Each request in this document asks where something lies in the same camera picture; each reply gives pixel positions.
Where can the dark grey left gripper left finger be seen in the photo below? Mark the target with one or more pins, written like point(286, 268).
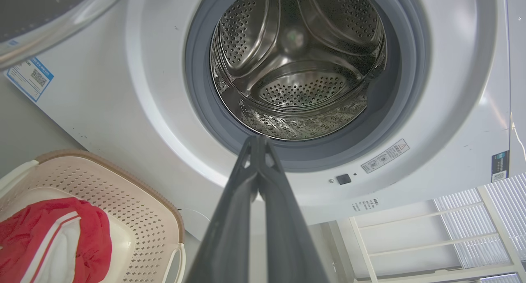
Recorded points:
point(230, 221)

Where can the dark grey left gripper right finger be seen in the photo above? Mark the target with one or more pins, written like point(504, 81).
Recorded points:
point(287, 233)

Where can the red and white garment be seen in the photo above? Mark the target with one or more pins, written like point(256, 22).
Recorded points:
point(24, 233)

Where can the beige perforated laundry basket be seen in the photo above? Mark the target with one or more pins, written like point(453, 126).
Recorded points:
point(135, 209)

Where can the stainless steel washing machine drum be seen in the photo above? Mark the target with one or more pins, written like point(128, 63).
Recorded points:
point(300, 86)

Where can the washing machine door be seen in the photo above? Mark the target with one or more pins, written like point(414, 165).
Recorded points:
point(41, 16)

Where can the white warning sticker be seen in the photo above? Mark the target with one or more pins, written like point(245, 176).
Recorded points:
point(385, 156)

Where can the grey rubber door gasket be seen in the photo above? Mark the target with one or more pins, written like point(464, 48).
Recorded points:
point(201, 90)

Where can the white front-loading washing machine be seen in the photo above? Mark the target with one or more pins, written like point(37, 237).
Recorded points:
point(123, 94)

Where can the white window blinds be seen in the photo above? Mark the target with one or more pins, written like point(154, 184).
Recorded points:
point(481, 229)

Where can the black QR code sticker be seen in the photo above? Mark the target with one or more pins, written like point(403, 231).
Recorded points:
point(500, 166)

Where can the blue-edged energy label sticker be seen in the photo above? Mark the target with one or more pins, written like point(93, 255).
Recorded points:
point(29, 78)

